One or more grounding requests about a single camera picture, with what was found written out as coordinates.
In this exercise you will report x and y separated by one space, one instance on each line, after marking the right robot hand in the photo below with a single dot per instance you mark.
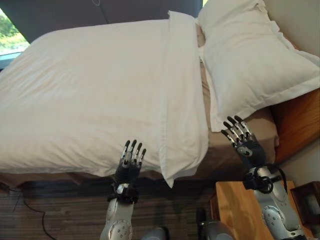
250 147

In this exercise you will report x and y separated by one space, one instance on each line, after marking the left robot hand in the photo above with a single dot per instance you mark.
128 168

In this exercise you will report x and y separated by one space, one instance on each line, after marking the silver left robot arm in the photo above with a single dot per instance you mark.
119 212

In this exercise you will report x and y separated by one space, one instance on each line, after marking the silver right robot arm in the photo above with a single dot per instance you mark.
272 197

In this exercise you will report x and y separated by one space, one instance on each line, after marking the wooden headboard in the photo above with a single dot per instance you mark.
297 125

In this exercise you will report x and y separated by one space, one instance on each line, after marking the wooden nightstand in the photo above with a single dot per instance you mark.
240 210

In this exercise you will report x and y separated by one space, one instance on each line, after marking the flat white pillow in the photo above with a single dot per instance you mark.
212 95

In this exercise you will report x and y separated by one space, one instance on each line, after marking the white duvet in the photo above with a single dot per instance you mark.
100 100

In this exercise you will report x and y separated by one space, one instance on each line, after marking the dark brown tissue box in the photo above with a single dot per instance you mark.
307 202

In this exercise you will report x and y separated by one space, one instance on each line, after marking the large white pillow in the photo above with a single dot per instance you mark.
252 60

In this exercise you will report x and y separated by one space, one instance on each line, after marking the window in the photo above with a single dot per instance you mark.
10 37

